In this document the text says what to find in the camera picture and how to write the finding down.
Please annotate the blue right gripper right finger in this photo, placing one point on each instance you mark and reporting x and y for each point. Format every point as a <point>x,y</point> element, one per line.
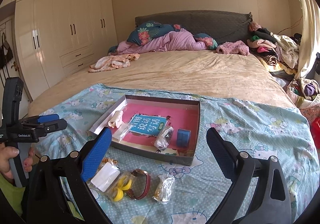
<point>224,153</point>

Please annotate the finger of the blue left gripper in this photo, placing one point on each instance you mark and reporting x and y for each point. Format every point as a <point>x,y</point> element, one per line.
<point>47,118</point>

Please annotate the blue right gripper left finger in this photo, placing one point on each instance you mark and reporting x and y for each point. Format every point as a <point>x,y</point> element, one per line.
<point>96,150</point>

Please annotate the yellow bangles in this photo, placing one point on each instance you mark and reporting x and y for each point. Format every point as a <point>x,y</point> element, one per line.
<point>120,186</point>

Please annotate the cream hair claw clip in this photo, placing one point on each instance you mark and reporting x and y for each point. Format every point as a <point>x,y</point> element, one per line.
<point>117,119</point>

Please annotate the small blue box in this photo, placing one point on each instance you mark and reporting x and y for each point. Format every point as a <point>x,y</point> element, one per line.
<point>183,138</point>

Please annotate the bagged dark jewelry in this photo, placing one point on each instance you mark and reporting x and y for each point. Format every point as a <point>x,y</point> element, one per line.
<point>164,137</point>

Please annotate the bagged gold jewelry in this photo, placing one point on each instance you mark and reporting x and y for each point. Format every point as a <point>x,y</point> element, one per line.
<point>164,189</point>

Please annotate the green sleeve forearm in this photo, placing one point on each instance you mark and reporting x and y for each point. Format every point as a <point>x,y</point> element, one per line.
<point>13,194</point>

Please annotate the left hand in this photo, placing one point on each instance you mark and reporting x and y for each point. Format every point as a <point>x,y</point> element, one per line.
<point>8,152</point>

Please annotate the Hello Kitty teal sheet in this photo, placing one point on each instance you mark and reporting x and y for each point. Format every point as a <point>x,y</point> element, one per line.
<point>260,130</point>

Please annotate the pink Chinese workbook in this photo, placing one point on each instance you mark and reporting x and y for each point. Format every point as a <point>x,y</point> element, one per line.
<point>148,118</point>

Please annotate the shallow cardboard tray box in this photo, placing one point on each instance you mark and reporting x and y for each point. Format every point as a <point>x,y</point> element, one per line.
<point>167,155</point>

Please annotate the hanging handbags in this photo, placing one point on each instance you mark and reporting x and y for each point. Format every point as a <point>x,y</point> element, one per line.
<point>6,52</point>

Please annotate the beige bed blanket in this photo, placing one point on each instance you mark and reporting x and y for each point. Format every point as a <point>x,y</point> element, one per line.
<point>196,72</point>

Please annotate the peach white garment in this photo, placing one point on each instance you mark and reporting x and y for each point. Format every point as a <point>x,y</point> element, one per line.
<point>109,63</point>

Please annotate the cream wardrobe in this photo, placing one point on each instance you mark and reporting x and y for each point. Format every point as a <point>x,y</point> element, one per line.
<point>57,38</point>

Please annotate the pink fuzzy garment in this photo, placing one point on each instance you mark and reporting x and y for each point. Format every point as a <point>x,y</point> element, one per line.
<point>237,47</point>

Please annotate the pile of mixed clothes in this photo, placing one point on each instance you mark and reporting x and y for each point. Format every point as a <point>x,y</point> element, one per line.
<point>279,54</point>

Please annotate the pink purple quilt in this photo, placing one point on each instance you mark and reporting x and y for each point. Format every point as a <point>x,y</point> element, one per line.
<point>181,40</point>

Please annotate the floral dark blue pillow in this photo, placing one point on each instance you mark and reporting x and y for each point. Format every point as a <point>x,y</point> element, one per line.
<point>150,30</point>

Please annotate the dark grey headboard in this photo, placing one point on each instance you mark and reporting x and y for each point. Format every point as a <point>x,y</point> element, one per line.
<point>223,26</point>

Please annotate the cream curtain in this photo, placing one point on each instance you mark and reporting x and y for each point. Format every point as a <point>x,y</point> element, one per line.
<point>309,46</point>

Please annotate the red strap wristwatch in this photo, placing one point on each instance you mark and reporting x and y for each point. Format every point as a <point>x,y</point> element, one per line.
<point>142,185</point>

